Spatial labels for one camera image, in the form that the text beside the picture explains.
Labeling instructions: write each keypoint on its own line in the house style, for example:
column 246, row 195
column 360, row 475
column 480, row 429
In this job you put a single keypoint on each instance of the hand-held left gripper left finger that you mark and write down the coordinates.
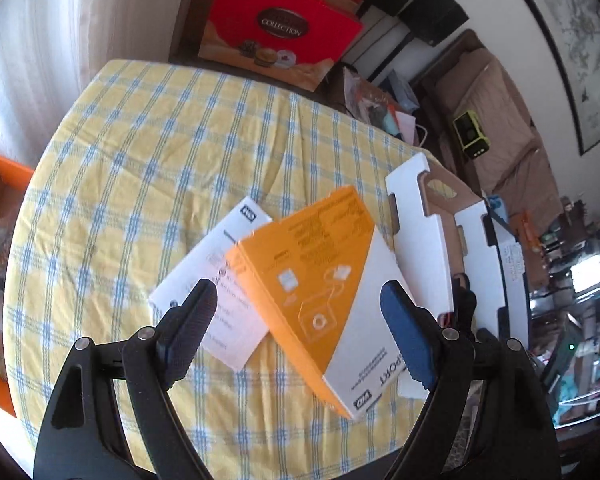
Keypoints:
column 190, row 330

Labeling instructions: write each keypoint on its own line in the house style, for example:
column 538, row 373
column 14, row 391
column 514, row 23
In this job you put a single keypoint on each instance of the white cardboard tray box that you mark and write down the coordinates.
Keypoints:
column 430, row 240

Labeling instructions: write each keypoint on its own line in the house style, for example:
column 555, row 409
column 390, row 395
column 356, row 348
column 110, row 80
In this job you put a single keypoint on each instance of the green and black radio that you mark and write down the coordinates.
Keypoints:
column 471, row 134

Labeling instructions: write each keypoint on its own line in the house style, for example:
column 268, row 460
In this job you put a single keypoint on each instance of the orange and white product box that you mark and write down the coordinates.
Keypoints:
column 320, row 280

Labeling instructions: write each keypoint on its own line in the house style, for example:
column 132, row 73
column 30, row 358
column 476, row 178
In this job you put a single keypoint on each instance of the yellow plaid tablecloth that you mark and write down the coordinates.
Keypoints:
column 155, row 160

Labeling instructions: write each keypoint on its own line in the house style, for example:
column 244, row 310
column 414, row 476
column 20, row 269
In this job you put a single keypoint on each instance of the brown sofa cushion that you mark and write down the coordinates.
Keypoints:
column 525, row 185
column 495, row 95

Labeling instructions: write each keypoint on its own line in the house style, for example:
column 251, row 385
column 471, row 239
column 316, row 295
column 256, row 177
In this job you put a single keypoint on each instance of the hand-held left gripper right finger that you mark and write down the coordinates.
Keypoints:
column 405, row 335

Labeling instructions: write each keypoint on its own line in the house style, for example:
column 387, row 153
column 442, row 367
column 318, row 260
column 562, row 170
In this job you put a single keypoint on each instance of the brown sofa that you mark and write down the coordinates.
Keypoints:
column 500, row 110

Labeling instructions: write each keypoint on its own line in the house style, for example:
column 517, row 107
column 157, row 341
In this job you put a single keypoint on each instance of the red gift box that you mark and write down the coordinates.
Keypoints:
column 240, row 15

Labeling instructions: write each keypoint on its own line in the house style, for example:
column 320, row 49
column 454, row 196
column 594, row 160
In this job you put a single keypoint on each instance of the white storage box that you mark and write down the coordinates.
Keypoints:
column 514, row 270

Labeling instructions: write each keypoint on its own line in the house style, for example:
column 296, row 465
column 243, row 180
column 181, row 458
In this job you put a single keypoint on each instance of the white paper leaflet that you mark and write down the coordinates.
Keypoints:
column 240, row 330

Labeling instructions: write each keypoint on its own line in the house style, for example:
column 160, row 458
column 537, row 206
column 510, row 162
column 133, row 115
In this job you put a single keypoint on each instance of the white sheer curtain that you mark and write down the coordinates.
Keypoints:
column 55, row 35

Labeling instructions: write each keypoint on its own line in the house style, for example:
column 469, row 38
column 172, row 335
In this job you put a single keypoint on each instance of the blue round device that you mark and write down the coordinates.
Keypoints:
column 499, row 207

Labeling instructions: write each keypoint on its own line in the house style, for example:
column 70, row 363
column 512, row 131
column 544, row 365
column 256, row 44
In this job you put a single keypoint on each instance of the framed ink painting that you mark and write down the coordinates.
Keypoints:
column 580, row 60

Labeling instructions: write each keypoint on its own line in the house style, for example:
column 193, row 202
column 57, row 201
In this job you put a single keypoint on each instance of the orange storage box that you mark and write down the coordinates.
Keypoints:
column 10, row 167

